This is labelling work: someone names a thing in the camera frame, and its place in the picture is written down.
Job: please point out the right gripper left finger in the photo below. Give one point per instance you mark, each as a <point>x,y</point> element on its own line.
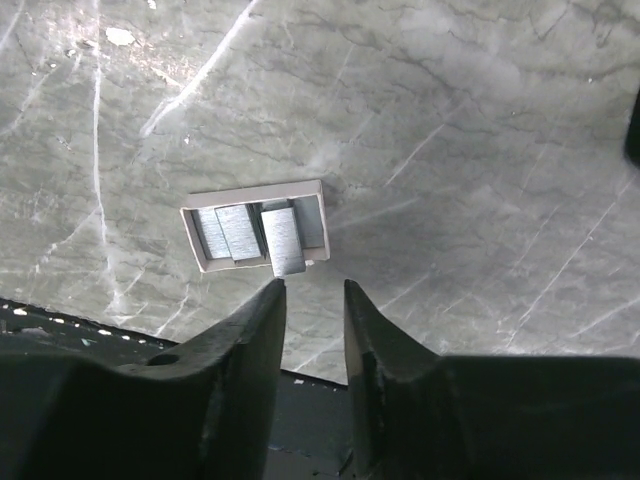
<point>200,410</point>

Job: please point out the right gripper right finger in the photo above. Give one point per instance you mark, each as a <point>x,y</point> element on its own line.
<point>421,415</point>

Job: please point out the staple strip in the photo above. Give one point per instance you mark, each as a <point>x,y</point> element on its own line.
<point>283,240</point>

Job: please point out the small tray of staples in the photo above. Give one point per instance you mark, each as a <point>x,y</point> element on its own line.
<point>225,230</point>

